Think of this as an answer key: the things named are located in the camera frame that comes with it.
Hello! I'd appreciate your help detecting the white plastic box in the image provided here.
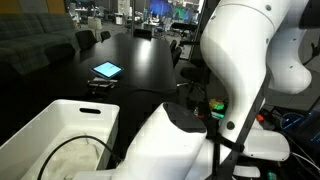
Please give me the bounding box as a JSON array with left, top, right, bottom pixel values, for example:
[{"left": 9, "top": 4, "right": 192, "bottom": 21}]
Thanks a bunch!
[{"left": 0, "top": 98, "right": 120, "bottom": 180}]

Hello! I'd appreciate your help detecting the tablet with bright screen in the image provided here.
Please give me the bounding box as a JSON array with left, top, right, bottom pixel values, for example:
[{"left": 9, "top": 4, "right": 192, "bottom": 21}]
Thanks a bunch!
[{"left": 90, "top": 60, "right": 125, "bottom": 80}]

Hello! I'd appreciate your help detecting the colourful toy block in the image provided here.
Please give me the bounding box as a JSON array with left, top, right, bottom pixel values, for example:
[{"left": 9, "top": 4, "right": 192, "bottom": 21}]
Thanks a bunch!
[{"left": 208, "top": 97, "right": 225, "bottom": 112}]

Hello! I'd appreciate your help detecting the teal flat object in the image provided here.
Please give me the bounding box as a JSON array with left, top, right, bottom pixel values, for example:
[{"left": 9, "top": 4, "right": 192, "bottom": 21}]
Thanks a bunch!
[{"left": 210, "top": 111, "right": 225, "bottom": 120}]

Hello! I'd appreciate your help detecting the blue background screen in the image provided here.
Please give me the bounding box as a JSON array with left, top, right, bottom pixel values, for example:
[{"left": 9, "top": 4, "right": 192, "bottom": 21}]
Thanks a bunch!
[{"left": 148, "top": 0, "right": 201, "bottom": 21}]

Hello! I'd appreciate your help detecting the white floor lamp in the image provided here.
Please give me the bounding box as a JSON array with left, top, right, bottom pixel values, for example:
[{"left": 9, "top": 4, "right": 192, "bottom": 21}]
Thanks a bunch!
[{"left": 87, "top": 16, "right": 104, "bottom": 38}]

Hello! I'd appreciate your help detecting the green plaid sofa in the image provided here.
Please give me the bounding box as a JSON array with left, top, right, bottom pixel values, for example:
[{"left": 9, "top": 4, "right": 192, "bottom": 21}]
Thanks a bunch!
[{"left": 0, "top": 12, "right": 79, "bottom": 75}]

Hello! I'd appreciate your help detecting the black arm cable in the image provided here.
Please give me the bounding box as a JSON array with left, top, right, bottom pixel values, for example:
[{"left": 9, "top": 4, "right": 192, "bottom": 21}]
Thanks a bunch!
[{"left": 36, "top": 134, "right": 125, "bottom": 180}]

